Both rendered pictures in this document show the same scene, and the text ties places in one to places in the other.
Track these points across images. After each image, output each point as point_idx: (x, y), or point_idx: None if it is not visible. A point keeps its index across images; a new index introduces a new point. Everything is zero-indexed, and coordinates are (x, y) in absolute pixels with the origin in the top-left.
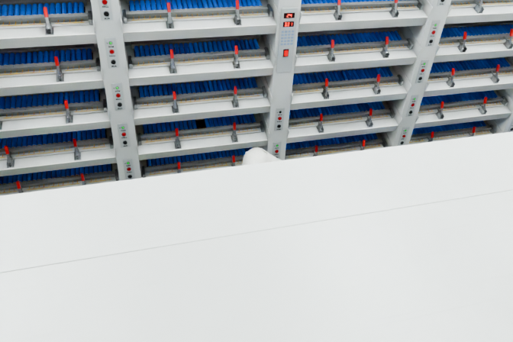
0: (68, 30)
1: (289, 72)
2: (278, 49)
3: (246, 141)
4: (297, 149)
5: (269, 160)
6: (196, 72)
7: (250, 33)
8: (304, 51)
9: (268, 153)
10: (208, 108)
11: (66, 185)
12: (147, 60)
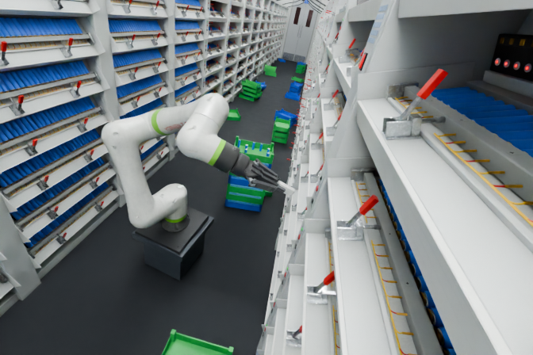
0: None
1: (350, 109)
2: (364, 50)
3: (309, 189)
4: None
5: (199, 103)
6: (339, 66)
7: (373, 15)
8: (409, 100)
9: (208, 102)
10: (328, 121)
11: None
12: (354, 53)
